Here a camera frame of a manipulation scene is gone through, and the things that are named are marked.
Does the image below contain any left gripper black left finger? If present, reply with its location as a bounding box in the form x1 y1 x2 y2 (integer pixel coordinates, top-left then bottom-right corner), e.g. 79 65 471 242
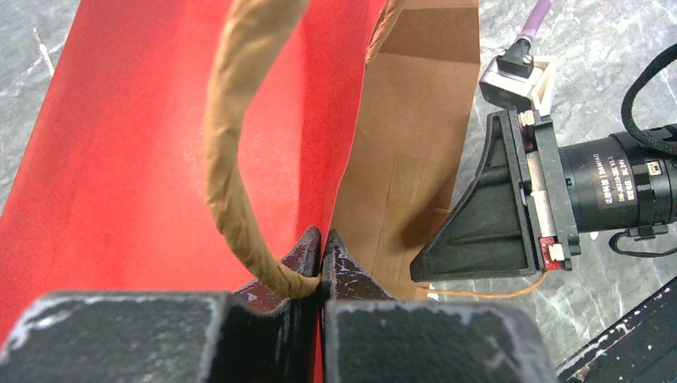
0 226 323 383

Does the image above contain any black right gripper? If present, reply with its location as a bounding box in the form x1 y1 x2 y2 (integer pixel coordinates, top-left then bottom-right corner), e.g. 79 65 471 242
410 110 676 282

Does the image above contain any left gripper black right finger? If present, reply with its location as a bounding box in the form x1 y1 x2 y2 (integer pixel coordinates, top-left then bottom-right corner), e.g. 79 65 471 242
322 230 557 382

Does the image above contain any red paper bag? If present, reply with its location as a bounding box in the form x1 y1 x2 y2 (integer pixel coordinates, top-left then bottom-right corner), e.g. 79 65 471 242
0 0 551 383

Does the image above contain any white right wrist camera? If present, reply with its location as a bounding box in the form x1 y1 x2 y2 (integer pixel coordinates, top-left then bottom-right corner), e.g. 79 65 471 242
479 38 558 116

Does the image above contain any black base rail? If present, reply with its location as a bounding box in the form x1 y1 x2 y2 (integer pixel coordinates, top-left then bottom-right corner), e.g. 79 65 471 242
557 278 676 383

